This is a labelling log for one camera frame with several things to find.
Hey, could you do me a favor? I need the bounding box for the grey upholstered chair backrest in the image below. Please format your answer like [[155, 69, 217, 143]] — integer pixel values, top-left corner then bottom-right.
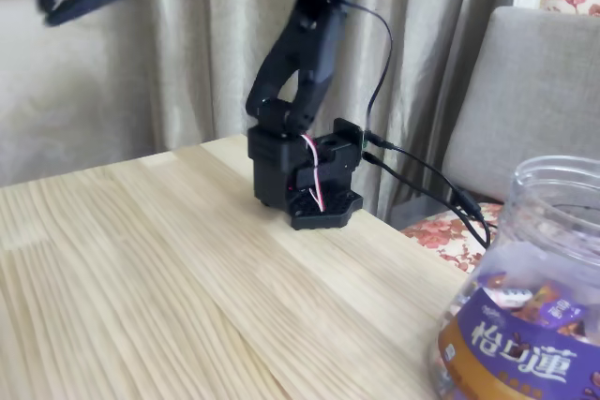
[[442, 6, 600, 204]]

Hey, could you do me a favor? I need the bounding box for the clear plastic jar purple label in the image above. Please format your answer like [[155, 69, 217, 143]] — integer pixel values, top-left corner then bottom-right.
[[428, 156, 600, 400]]

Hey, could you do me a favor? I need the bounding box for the thick black cable with connector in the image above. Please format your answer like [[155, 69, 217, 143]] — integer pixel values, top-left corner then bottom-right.
[[363, 130, 492, 235]]

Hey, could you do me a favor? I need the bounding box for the red white servo wire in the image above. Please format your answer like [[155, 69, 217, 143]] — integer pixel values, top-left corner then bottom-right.
[[299, 133, 328, 213]]

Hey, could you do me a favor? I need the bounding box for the floral seat cushion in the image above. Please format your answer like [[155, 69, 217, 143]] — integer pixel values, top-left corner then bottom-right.
[[400, 201, 505, 274]]

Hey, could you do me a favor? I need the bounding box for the thin black cable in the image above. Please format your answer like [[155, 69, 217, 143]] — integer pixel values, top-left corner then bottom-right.
[[341, 0, 395, 133]]

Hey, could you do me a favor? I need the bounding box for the beige curtain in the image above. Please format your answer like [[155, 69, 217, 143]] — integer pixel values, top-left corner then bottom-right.
[[149, 0, 533, 226]]

